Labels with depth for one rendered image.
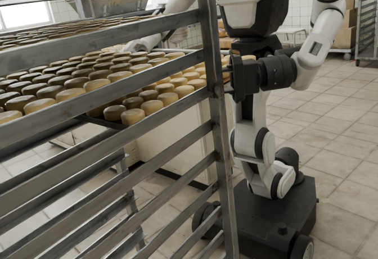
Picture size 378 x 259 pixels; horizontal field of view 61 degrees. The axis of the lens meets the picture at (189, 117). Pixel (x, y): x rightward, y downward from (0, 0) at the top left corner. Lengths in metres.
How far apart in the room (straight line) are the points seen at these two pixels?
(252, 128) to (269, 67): 0.63
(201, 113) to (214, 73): 1.17
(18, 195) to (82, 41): 0.24
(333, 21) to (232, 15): 0.47
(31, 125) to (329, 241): 1.65
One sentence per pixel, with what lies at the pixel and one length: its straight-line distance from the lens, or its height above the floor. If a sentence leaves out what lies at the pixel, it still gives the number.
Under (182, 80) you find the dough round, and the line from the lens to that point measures 0.88.
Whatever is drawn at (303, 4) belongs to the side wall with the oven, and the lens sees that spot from 6.05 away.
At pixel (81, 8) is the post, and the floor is 1.28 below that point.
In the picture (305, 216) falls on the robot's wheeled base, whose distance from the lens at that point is 1.78.
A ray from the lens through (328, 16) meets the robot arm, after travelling 1.02.
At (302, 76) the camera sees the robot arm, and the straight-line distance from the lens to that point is 0.89.
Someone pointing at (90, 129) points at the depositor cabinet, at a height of 0.37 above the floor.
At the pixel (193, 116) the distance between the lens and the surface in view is 1.96.
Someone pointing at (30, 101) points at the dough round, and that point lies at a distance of 0.61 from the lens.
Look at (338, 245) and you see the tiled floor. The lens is 1.90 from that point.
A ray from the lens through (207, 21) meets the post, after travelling 0.75.
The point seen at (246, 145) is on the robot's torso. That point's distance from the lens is 1.46.
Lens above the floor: 1.29
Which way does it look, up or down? 22 degrees down
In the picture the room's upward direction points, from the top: 8 degrees counter-clockwise
